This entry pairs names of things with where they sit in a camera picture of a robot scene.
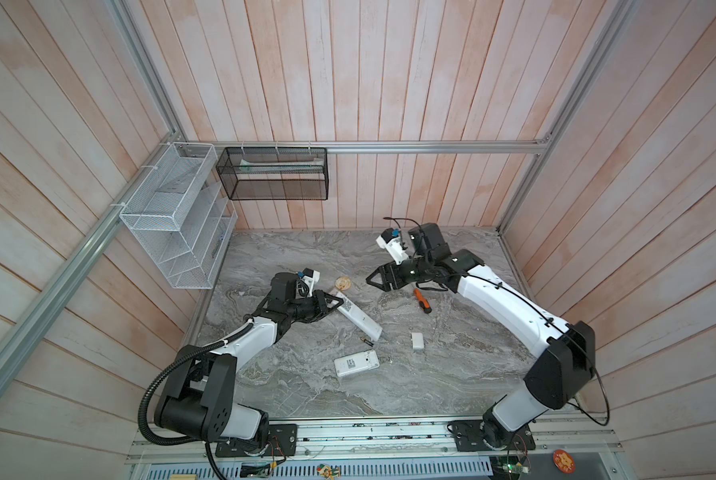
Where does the red round sticker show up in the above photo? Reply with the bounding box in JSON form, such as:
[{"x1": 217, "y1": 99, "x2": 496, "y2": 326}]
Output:
[{"x1": 553, "y1": 449, "x2": 576, "y2": 475}]

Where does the white wire mesh shelf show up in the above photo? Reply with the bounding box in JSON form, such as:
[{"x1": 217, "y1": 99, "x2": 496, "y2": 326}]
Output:
[{"x1": 120, "y1": 142, "x2": 237, "y2": 290}]

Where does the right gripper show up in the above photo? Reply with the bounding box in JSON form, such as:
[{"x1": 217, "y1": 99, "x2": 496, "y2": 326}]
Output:
[{"x1": 363, "y1": 257, "x2": 429, "y2": 292}]

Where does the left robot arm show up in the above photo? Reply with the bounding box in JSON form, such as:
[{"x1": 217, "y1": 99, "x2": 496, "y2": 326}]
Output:
[{"x1": 137, "y1": 269, "x2": 344, "y2": 452}]

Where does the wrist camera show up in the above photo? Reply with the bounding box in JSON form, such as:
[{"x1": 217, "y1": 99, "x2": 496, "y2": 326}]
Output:
[
  {"x1": 297, "y1": 268, "x2": 320, "y2": 298},
  {"x1": 376, "y1": 228, "x2": 409, "y2": 265}
]

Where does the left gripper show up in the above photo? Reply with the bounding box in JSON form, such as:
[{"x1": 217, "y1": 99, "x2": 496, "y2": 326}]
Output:
[{"x1": 287, "y1": 289, "x2": 344, "y2": 323}]

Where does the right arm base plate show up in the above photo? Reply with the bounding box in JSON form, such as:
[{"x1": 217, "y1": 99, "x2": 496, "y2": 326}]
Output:
[{"x1": 447, "y1": 420, "x2": 536, "y2": 452}]

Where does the black corrugated cable conduit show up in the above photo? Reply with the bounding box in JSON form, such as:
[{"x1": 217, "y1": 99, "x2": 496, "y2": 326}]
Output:
[{"x1": 137, "y1": 320, "x2": 256, "y2": 446}]

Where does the white battery cover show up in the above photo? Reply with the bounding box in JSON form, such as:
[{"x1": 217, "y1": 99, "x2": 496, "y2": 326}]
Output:
[{"x1": 411, "y1": 332, "x2": 425, "y2": 351}]

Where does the orange black screwdriver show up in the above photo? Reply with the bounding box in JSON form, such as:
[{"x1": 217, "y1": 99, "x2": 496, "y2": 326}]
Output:
[{"x1": 413, "y1": 288, "x2": 432, "y2": 314}]

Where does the aluminium mounting rail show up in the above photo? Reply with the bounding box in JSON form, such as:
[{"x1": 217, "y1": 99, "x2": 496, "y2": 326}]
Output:
[{"x1": 123, "y1": 413, "x2": 624, "y2": 464}]

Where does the white TV remote control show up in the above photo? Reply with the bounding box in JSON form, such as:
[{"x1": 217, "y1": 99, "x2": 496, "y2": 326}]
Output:
[{"x1": 330, "y1": 288, "x2": 382, "y2": 341}]

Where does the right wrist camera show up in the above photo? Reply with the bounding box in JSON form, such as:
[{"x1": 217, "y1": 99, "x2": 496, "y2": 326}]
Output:
[{"x1": 376, "y1": 228, "x2": 409, "y2": 265}]

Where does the black wire mesh basket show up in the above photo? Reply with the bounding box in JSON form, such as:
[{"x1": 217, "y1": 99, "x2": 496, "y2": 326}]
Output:
[{"x1": 216, "y1": 146, "x2": 330, "y2": 201}]

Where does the round wooden coaster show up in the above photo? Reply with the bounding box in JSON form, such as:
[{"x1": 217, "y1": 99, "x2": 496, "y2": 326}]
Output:
[{"x1": 335, "y1": 276, "x2": 352, "y2": 291}]

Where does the white air conditioner remote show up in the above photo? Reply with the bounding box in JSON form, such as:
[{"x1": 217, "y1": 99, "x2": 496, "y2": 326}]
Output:
[{"x1": 334, "y1": 350, "x2": 380, "y2": 378}]

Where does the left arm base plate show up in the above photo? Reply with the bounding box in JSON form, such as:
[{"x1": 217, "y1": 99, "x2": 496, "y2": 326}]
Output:
[{"x1": 215, "y1": 423, "x2": 298, "y2": 458}]

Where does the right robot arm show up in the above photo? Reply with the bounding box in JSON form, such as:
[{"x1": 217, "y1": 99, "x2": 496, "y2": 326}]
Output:
[{"x1": 366, "y1": 223, "x2": 597, "y2": 449}]

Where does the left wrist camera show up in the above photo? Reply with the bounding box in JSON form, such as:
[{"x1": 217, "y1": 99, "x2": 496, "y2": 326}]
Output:
[{"x1": 297, "y1": 268, "x2": 320, "y2": 298}]

